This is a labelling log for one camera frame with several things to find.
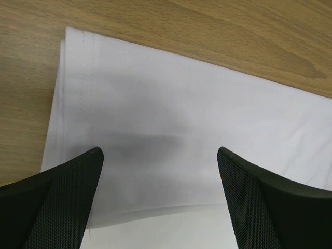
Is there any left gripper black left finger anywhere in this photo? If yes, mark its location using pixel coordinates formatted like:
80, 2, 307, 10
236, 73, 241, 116
1, 147, 104, 248

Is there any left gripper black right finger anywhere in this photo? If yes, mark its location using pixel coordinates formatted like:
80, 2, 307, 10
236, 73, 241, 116
217, 147, 331, 248

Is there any white t shirt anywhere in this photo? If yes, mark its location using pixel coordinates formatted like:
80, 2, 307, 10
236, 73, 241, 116
41, 27, 331, 248

